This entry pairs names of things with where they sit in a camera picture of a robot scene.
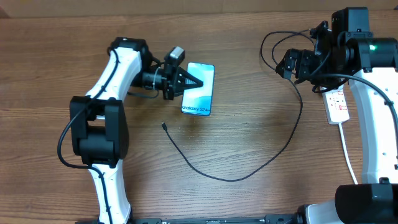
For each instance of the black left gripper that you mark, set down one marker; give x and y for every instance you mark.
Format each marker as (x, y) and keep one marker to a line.
(172, 78)

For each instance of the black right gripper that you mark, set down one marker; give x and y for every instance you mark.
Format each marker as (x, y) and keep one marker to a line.
(299, 60)

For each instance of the blue screen Galaxy smartphone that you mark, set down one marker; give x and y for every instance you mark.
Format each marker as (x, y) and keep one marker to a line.
(197, 101)

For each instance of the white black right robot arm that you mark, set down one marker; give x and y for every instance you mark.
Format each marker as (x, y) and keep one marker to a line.
(347, 51)

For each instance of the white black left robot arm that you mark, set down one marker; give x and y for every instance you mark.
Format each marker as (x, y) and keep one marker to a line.
(97, 136)

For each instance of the white power strip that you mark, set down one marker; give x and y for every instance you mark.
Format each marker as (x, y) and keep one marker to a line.
(335, 106)

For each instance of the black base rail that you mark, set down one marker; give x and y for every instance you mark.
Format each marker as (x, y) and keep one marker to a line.
(268, 219)

